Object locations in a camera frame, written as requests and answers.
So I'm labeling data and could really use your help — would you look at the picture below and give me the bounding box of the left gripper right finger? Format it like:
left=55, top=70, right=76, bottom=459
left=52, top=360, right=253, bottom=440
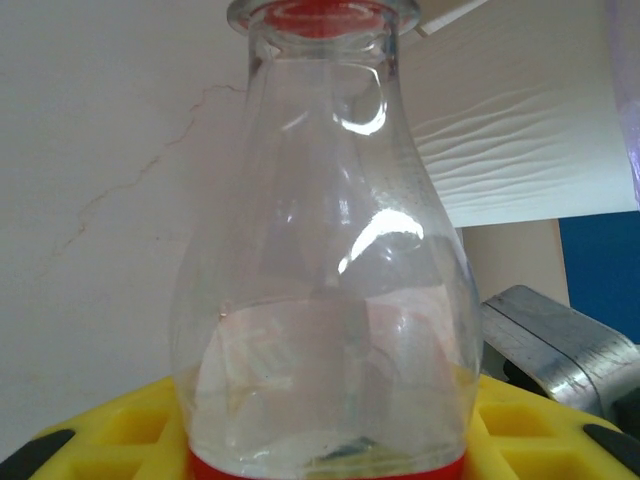
left=462, top=374, right=640, bottom=480

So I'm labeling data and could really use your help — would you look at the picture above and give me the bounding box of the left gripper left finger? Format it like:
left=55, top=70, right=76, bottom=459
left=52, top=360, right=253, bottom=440
left=0, top=375, right=194, bottom=480

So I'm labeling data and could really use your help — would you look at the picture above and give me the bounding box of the cola bottle red label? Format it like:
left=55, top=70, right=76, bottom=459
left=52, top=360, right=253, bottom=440
left=169, top=0, right=485, bottom=480

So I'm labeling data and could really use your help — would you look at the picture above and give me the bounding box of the purple bin liner bag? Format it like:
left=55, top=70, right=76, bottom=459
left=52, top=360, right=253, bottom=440
left=606, top=0, right=640, bottom=209

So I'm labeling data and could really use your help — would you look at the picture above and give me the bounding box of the aluminium frame post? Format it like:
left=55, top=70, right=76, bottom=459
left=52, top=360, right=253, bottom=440
left=479, top=284, right=640, bottom=436

